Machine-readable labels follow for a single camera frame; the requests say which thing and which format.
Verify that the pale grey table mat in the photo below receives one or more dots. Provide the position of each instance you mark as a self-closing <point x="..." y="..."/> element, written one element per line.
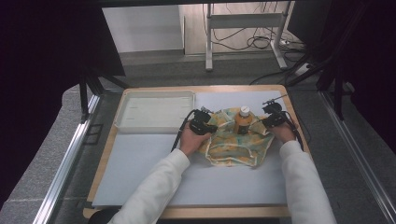
<point x="199" y="183"/>

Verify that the lemon print cloth bag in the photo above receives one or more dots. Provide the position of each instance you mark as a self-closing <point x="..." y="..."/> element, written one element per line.
<point x="232" y="146"/>

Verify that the black stand legs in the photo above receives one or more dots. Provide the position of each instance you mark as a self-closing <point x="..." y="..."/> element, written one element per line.
<point x="90" y="87"/>

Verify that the white metal desk frame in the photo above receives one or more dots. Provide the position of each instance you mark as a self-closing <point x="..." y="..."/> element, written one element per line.
<point x="243" y="21"/>

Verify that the black curtain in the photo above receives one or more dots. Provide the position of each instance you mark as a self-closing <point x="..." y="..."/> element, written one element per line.
<point x="46" y="62"/>
<point x="358" y="56"/>

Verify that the white power strip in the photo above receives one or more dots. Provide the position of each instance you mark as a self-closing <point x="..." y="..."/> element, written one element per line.
<point x="302" y="70"/>

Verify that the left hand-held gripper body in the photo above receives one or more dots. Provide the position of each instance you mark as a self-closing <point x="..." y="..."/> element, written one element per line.
<point x="199" y="121"/>

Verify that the orange juice bottle white cap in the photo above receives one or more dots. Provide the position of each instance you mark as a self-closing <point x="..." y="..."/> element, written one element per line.
<point x="243" y="122"/>

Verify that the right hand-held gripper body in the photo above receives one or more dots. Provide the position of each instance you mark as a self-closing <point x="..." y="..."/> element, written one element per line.
<point x="275" y="117"/>

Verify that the white plastic tray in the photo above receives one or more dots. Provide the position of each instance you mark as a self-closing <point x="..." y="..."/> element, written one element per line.
<point x="154" y="111"/>

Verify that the aluminium rail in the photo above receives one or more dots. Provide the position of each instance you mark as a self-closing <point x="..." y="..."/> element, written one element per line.
<point x="358" y="155"/>
<point x="63" y="168"/>

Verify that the person's right hand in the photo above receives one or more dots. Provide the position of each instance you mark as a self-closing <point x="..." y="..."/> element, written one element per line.
<point x="285" y="133"/>

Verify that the person's left hand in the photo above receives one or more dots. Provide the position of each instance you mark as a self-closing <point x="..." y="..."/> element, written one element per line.
<point x="191" y="141"/>

